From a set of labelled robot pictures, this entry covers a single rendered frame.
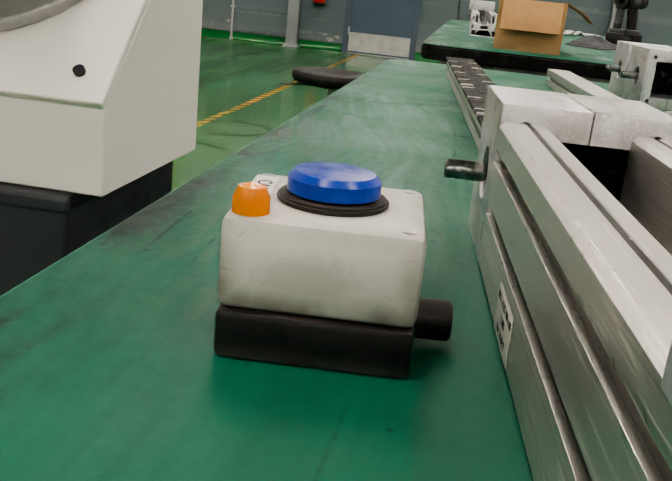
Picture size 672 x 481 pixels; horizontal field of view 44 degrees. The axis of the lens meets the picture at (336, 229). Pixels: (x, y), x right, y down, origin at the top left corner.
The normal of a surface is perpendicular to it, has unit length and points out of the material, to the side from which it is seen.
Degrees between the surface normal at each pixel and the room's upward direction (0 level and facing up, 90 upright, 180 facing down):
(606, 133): 90
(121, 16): 45
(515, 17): 68
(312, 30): 90
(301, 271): 90
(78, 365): 0
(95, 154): 90
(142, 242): 0
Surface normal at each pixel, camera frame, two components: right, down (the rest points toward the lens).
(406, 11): -0.18, 0.26
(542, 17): -0.16, -0.11
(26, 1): -0.06, -0.49
